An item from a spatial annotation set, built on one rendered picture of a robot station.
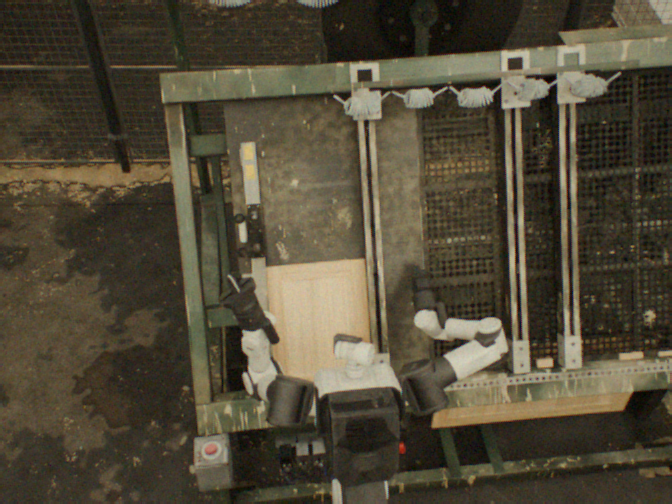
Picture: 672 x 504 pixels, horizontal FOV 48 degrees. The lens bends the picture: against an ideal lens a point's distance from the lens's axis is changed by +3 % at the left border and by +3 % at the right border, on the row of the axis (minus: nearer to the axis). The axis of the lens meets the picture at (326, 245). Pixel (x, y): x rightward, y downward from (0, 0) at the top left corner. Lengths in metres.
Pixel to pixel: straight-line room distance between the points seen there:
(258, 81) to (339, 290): 0.82
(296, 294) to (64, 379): 1.79
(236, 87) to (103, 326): 2.12
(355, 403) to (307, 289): 0.67
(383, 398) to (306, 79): 1.12
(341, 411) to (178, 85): 1.23
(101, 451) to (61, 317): 0.92
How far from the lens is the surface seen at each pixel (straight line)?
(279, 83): 2.63
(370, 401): 2.25
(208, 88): 2.63
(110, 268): 4.66
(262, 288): 2.74
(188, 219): 2.70
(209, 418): 2.87
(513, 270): 2.86
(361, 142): 2.68
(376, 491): 2.46
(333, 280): 2.77
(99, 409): 4.05
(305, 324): 2.80
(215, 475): 2.76
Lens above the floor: 3.29
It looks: 45 degrees down
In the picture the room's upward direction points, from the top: straight up
